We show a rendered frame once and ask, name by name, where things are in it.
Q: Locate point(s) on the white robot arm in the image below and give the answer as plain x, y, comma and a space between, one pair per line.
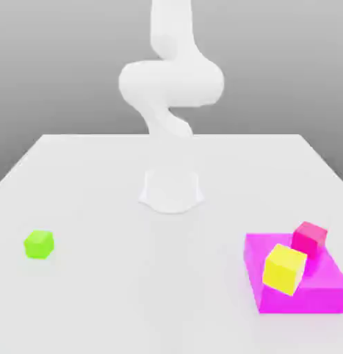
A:
171, 83

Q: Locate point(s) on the small yellow cube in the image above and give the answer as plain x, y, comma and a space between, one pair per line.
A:
282, 269

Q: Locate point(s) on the small green cube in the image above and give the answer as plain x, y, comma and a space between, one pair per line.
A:
38, 244

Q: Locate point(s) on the small pink cube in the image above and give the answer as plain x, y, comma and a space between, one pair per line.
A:
308, 239

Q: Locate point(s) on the large magenta box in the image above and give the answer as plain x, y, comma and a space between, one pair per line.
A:
321, 296

